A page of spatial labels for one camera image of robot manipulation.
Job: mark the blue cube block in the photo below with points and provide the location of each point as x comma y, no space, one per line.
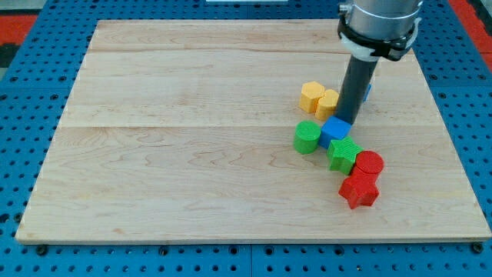
333,128

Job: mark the green star block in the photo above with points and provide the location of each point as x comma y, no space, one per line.
342,154

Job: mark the wooden board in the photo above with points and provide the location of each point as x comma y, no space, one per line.
181,132

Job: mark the yellow hexagon block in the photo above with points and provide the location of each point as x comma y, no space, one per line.
311,92

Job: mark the red star block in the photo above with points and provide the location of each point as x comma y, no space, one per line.
359,190

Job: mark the red cylinder block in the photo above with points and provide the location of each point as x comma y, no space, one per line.
368,165

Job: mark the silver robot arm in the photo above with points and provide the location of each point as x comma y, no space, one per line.
363,9

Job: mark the blue block behind rod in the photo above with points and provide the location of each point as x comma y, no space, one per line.
368,90

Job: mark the black white clamp collar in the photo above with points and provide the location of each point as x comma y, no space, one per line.
374,38

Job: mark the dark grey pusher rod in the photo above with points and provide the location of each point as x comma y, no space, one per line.
353,90

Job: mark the yellow rounded block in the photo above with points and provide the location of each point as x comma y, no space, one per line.
326,105

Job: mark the green cylinder block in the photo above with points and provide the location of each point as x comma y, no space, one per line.
306,137

